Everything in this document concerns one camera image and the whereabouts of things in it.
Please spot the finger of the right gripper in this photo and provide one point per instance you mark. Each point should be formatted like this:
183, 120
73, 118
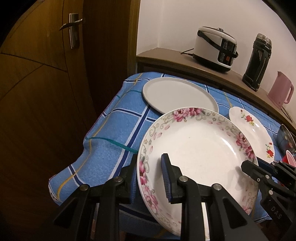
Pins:
283, 172
277, 200

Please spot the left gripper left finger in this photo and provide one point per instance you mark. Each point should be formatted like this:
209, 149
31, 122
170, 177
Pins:
92, 213

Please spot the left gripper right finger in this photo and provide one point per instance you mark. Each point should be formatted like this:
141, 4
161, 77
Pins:
226, 218

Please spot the red pink bowl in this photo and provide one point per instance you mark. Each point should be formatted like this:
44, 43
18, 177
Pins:
289, 158

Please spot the stainless steel bowl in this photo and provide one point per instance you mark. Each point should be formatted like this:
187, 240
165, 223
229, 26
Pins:
285, 140

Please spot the red flower white plate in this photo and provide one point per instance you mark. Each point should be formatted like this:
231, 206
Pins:
255, 132

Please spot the pink floral large plate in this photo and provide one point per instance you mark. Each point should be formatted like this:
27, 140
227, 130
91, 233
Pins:
207, 147

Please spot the blue checked tablecloth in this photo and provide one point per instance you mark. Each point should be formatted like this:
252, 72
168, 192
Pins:
109, 145

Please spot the pink electric kettle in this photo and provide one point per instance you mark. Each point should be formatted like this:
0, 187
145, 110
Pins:
281, 91

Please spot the plain grey round plate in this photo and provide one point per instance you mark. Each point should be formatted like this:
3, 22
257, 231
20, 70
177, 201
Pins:
166, 94

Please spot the black thermos flask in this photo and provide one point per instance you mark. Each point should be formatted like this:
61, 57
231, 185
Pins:
258, 62

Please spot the brown wooden door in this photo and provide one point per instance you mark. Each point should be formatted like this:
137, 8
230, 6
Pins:
51, 95

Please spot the white black rice cooker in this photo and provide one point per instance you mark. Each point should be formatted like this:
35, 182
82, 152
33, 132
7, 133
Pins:
215, 49

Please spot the brown wooden cabinet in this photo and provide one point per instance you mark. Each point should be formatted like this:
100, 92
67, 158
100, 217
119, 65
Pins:
174, 63

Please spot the metal door handle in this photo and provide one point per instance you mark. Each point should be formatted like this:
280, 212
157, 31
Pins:
73, 26

